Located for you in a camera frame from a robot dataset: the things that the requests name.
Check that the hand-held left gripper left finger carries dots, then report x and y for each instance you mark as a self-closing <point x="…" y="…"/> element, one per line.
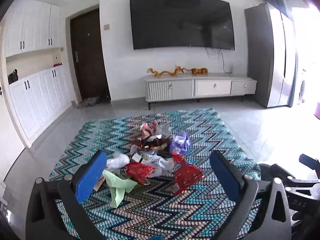
<point x="89" y="180"/>

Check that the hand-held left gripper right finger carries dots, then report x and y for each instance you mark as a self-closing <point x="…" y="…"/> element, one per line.
<point x="225" y="177"/>

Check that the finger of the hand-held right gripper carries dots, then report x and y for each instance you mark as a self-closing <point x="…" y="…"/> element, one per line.
<point x="310" y="161"/>
<point x="266" y="171"/>

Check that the light green paper sheet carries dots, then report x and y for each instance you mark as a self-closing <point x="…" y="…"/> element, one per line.
<point x="117" y="182"/>

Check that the clear plastic bag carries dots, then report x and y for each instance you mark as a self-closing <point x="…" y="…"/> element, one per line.
<point x="118" y="161"/>

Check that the large red foil wrapper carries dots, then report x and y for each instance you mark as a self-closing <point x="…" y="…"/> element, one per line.
<point x="186" y="176"/>

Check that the small red snack wrapper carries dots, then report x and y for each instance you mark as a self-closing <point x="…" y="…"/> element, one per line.
<point x="138" y="171"/>

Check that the purple plastic bag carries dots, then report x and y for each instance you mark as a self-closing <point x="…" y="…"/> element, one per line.
<point x="180" y="142"/>

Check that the white green snack wrapper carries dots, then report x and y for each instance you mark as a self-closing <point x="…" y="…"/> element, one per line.
<point x="155" y="160"/>

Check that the clear plastic wrapper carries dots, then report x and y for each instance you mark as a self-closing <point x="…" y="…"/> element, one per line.
<point x="165" y="130"/>

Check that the red white wrapper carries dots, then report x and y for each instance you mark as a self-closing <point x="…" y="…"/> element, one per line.
<point x="147" y="130"/>

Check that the zigzag patterned teal rug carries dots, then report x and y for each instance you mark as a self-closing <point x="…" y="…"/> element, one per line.
<point x="160" y="212"/>

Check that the white washing machine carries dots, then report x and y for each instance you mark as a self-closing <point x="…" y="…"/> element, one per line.
<point x="303" y="87"/>

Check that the grey shoe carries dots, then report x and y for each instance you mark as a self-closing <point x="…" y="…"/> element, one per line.
<point x="83" y="103"/>
<point x="94" y="100"/>

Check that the dark shoes pair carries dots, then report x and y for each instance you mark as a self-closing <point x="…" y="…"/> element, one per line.
<point x="105" y="98"/>

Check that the white television cabinet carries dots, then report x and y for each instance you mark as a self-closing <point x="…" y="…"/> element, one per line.
<point x="212" y="86"/>

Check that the white built-in cabinet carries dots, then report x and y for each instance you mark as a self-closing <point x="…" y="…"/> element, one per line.
<point x="32" y="100"/>

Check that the small white router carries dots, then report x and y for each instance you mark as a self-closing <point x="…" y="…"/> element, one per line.
<point x="233" y="69"/>

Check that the grey refrigerator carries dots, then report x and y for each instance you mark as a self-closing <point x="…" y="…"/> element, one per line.
<point x="272" y="60"/>

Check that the golden tiger figurine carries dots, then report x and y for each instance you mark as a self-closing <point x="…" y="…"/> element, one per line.
<point x="200" y="71"/>

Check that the golden dragon figurine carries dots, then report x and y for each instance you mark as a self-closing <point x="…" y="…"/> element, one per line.
<point x="158" y="72"/>
<point x="178" y="70"/>

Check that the small red ornaments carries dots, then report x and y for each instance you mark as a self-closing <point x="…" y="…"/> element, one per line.
<point x="57" y="64"/>

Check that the dark brown door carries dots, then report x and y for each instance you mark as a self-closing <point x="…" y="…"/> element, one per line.
<point x="88" y="55"/>

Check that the black bag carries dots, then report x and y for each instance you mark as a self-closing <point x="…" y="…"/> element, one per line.
<point x="13" y="77"/>

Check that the blue grey curtain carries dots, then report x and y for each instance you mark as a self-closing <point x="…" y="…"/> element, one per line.
<point x="277" y="1"/>

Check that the wall switch plate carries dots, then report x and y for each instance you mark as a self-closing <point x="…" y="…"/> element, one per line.
<point x="107" y="26"/>

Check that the black wall television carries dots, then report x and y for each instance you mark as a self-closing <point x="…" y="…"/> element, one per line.
<point x="182" y="21"/>

